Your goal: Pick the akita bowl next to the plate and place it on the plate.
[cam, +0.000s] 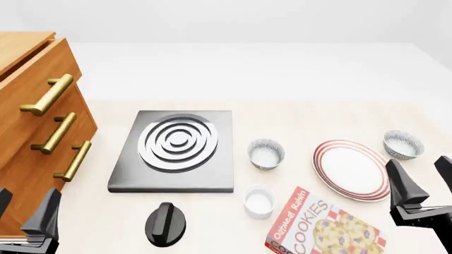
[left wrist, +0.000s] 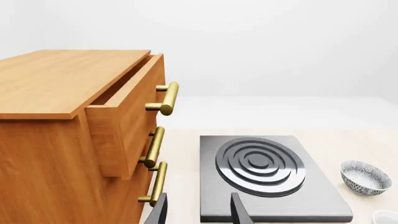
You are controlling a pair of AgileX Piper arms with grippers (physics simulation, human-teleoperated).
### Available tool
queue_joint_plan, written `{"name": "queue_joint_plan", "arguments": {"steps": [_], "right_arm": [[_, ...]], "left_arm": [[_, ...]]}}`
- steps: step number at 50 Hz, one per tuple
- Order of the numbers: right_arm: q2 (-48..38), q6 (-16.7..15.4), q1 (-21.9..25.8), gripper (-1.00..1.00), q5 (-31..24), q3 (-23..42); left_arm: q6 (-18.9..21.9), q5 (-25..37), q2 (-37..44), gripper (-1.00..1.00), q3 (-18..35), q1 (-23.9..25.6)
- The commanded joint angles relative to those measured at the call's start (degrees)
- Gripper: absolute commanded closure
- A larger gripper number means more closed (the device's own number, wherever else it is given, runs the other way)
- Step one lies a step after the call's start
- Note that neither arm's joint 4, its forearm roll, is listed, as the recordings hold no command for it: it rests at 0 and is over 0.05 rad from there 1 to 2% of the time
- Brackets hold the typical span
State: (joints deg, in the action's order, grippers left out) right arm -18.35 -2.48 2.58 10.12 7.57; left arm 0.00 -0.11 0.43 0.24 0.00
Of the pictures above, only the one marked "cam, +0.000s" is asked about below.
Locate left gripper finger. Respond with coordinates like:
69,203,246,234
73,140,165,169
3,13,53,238
20,186,62,242
0,187,14,220

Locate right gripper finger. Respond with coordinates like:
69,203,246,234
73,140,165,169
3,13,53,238
434,155,452,193
384,159,431,210

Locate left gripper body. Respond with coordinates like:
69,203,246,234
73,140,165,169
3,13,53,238
0,234,59,254

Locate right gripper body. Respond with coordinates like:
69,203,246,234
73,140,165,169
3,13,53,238
389,202,452,252

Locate patterned grey bowl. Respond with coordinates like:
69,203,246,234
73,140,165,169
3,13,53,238
383,129,425,161
246,138,285,171

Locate white plate with red rings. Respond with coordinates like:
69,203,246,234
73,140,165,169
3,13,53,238
312,139,392,202

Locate flat black stove plate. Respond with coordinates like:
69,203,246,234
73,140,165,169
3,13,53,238
107,110,234,194

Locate smallest wooden drawer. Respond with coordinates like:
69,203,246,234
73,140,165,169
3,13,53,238
0,129,99,237

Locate medium wooden drawer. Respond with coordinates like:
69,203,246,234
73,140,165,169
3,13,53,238
0,83,99,212

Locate red cookie box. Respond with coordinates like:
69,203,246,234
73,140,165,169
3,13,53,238
264,186,388,254

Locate largest wooden drawer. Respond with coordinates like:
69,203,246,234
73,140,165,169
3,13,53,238
0,38,83,170

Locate round black stove knob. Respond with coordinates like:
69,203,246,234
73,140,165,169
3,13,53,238
145,202,187,248

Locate small white ramekin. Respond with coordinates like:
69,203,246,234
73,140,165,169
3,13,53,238
243,184,277,220

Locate wooden cabinet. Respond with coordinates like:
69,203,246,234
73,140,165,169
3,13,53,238
0,31,99,237

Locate shortest brass drawer handle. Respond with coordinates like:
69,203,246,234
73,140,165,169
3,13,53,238
53,140,93,183

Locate medium brass drawer handle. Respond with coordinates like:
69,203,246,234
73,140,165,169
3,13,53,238
30,111,77,155

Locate longest brass drawer handle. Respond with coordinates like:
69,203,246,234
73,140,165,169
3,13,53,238
20,73,74,117

